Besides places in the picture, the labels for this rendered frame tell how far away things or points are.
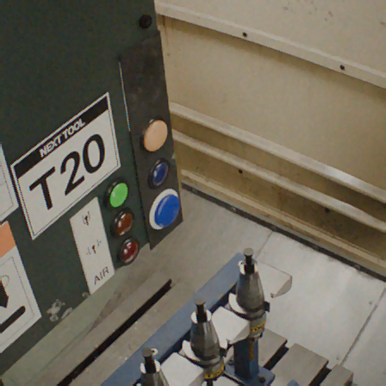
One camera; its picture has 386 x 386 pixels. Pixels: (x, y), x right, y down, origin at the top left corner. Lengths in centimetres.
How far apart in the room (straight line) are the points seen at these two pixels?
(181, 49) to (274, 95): 24
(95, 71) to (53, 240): 13
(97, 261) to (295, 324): 110
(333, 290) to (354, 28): 63
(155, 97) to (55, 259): 15
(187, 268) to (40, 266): 126
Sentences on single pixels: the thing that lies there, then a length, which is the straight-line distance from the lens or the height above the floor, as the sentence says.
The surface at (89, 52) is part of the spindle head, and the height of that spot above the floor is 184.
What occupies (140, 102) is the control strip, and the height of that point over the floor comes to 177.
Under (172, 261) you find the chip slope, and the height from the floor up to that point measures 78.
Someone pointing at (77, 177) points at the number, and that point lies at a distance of 57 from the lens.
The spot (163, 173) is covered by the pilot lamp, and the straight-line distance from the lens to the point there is 64.
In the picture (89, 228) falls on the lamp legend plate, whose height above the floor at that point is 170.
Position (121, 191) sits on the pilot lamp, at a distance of 60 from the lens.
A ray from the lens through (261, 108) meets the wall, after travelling 160.
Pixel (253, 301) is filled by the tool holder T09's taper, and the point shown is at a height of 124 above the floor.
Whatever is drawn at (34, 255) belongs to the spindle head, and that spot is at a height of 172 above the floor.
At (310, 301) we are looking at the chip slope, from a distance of 170.
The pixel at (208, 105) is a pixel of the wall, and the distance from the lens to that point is 170.
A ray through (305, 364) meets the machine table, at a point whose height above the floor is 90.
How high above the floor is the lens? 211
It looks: 41 degrees down
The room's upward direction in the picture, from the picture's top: 6 degrees counter-clockwise
